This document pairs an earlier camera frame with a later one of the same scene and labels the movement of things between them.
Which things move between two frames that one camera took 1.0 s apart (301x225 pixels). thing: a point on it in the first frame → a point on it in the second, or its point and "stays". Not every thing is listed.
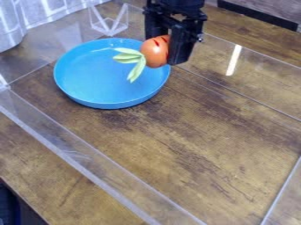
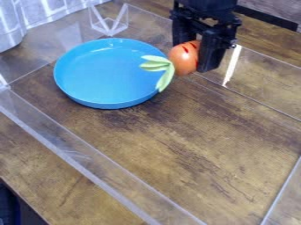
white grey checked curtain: x=20 y=14 stays
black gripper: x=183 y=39 → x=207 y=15
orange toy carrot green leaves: x=151 y=54 → x=180 y=62
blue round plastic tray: x=96 y=79 stays
